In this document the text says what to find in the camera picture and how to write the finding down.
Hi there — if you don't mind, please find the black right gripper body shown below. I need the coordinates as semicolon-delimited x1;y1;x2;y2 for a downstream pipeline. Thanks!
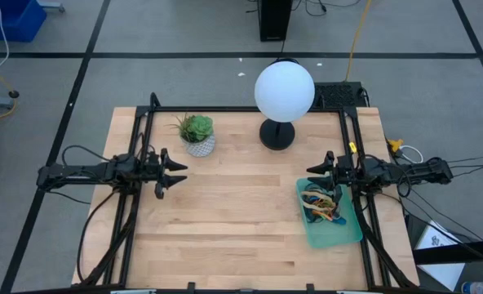
325;150;357;204

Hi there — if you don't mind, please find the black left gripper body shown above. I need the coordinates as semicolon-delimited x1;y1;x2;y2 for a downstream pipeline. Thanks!
143;147;171;200

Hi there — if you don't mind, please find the teal plastic bin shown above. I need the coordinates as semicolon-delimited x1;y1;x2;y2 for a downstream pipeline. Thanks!
295;176;364;249

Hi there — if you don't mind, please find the potted succulent patterned pot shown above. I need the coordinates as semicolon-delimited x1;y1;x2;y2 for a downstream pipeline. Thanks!
168;113;217;158

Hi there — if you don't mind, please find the yellow plug connector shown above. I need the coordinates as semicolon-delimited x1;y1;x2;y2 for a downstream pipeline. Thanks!
387;137;405;153

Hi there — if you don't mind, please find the black perforated box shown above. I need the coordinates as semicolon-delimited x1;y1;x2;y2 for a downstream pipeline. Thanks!
312;81;367;110

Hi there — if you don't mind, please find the white globe table lamp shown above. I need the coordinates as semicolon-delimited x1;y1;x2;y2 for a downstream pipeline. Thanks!
253;56;317;151

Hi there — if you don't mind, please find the white paper sheet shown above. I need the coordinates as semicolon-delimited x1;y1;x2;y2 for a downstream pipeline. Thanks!
413;220;466;292

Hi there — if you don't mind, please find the black beam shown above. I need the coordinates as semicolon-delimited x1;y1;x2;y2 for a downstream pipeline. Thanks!
411;238;483;265

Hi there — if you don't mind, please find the black tower case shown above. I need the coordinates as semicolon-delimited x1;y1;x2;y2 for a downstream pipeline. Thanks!
259;0;294;42

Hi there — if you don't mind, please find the white spray can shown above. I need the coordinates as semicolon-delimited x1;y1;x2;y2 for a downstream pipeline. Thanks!
460;280;483;294

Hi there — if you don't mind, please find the blue plastic crate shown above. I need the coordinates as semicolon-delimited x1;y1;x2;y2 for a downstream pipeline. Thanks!
0;0;48;43

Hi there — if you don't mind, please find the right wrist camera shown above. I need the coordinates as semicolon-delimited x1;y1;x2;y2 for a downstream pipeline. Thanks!
341;158;356;180

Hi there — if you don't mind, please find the white cable loop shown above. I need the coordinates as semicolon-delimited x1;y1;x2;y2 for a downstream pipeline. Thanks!
398;145;425;165

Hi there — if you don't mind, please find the yellow hanging cable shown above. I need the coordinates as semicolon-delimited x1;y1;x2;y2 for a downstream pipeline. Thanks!
344;0;374;82

